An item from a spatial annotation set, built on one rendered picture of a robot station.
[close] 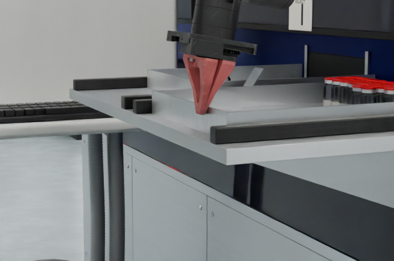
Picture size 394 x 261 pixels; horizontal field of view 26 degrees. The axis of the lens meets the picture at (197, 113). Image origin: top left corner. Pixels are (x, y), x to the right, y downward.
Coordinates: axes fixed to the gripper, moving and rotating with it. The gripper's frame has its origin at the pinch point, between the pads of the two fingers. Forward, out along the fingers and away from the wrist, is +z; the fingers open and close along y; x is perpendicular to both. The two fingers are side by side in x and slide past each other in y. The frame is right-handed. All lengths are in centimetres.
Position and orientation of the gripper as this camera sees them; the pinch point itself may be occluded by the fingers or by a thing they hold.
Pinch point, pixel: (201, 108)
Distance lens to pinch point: 109.7
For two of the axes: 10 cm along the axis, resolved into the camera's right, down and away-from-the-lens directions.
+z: -1.6, 9.9, 0.7
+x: -4.1, -1.3, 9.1
